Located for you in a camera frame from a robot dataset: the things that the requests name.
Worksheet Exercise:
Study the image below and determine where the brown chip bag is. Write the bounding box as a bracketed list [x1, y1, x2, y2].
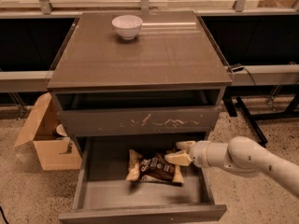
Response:
[126, 149, 184, 185]

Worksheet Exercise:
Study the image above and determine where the black power adapter with cable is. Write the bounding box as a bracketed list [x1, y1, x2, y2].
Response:
[227, 63, 256, 84]

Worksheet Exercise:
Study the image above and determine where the open cardboard box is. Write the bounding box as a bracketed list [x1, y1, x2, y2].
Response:
[14, 92, 81, 171]

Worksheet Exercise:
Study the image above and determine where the grey drawer cabinet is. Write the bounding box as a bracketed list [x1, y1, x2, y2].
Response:
[48, 11, 232, 150]

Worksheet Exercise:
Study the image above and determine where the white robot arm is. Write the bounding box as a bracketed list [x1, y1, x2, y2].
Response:
[164, 136, 299, 197]

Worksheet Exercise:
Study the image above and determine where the white ceramic bowl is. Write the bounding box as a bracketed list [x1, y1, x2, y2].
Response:
[112, 15, 143, 40]

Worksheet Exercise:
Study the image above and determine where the open grey middle drawer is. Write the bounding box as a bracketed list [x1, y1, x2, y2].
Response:
[59, 133, 227, 224]

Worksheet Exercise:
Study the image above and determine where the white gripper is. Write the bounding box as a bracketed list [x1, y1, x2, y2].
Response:
[164, 141, 210, 168]

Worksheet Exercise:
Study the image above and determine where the black rolling stand base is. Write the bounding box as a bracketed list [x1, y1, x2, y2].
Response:
[222, 91, 299, 147]

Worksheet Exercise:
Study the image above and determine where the scratched grey upper drawer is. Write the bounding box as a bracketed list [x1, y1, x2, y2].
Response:
[56, 89, 221, 136]

